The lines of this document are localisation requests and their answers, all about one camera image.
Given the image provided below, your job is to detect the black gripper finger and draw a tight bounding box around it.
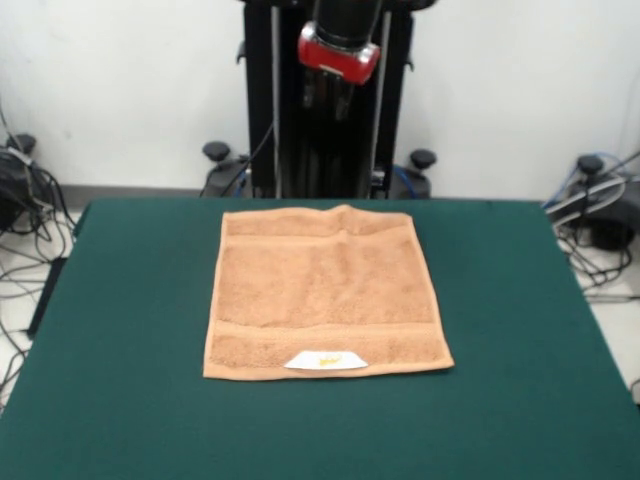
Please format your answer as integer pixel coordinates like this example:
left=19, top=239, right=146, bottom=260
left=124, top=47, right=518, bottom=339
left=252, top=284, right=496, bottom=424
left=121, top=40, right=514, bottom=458
left=301, top=67, right=321, bottom=109
left=333, top=77, right=355, bottom=124

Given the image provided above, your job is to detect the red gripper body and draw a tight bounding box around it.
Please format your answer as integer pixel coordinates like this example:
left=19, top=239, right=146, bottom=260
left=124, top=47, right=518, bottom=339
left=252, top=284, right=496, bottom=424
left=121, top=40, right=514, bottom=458
left=297, top=22, right=382, bottom=85

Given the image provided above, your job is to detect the tan terry towel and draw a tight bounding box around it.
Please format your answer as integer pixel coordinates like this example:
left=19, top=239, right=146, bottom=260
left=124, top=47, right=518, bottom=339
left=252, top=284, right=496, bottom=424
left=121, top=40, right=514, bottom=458
left=201, top=203, right=456, bottom=381

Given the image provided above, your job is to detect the grey stand base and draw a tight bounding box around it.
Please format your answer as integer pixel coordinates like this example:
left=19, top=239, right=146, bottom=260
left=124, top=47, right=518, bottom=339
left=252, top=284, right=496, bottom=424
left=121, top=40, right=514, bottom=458
left=0, top=133, right=39, bottom=229
left=544, top=153, right=640, bottom=254

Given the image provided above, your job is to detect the dark green table cloth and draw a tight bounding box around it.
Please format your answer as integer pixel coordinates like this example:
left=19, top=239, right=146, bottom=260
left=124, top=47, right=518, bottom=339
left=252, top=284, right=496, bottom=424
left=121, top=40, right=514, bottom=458
left=0, top=198, right=640, bottom=480

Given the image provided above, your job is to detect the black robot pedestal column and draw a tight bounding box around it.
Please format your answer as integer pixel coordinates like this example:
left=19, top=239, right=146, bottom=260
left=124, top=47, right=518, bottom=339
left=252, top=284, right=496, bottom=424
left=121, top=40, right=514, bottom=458
left=235, top=0, right=435, bottom=200

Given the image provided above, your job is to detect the blue cable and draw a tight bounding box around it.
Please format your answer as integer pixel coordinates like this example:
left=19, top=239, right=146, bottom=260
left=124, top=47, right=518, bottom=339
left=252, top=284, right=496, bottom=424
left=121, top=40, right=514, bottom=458
left=394, top=167, right=419, bottom=197

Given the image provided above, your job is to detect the black pedestal base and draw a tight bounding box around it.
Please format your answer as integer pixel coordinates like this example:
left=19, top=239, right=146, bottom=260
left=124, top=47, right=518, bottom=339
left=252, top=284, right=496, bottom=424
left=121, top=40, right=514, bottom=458
left=199, top=158, right=435, bottom=200

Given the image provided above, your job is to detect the tangle of black cables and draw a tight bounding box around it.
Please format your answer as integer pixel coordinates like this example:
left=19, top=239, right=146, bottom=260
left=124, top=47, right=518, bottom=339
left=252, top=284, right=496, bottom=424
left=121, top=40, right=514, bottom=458
left=0, top=99, right=79, bottom=401
left=549, top=234, right=640, bottom=304

